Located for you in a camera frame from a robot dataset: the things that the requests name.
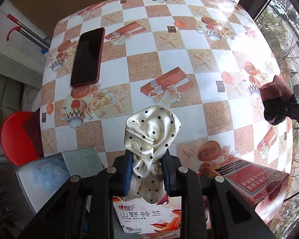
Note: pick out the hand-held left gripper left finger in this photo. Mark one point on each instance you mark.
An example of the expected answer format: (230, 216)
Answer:
(128, 173)

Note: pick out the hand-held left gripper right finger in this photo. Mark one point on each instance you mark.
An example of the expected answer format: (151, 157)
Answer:
(167, 176)

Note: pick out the maroon and black fuzzy sock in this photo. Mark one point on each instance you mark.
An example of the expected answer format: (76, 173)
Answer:
(274, 92)

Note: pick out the cream polka dot scrunchie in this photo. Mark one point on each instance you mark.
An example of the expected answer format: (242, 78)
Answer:
(149, 134)

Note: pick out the grey cardboard box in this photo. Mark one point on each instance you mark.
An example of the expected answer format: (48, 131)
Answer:
(64, 169)

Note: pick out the light blue fluffy scrunchie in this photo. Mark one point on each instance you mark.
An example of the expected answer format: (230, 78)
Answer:
(48, 170)

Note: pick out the floral tissue pack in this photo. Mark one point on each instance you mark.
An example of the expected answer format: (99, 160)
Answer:
(152, 214)

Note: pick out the red patterned medicine box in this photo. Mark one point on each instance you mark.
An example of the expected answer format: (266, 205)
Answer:
(251, 181)

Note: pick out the checked printed tablecloth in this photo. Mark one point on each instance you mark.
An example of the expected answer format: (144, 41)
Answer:
(164, 67)

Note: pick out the red plastic stool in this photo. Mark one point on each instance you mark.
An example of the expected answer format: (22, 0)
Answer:
(15, 139)

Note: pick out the red-cased smartphone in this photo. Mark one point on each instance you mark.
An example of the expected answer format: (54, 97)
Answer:
(88, 57)

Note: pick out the light sofa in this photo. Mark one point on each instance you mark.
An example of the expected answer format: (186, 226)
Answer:
(2, 102)

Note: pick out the white bottle with blue cap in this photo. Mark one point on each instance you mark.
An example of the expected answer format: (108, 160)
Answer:
(43, 51)

